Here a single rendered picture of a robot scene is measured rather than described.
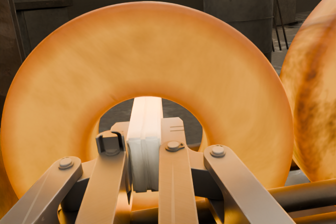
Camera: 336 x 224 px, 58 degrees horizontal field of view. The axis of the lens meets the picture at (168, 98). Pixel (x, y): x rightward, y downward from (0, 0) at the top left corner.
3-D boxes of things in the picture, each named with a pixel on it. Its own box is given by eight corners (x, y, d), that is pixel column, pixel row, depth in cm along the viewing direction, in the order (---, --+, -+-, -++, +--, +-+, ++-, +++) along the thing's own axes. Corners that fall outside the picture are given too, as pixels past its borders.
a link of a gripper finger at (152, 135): (142, 138, 13) (159, 137, 13) (148, 83, 20) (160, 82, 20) (149, 193, 14) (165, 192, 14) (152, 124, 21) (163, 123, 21)
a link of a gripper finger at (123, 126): (129, 208, 13) (57, 213, 13) (137, 143, 17) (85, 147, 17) (124, 178, 12) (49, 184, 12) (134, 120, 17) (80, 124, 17)
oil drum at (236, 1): (192, 83, 289) (187, -16, 262) (235, 72, 321) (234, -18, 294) (240, 96, 243) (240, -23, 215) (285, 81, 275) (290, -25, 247)
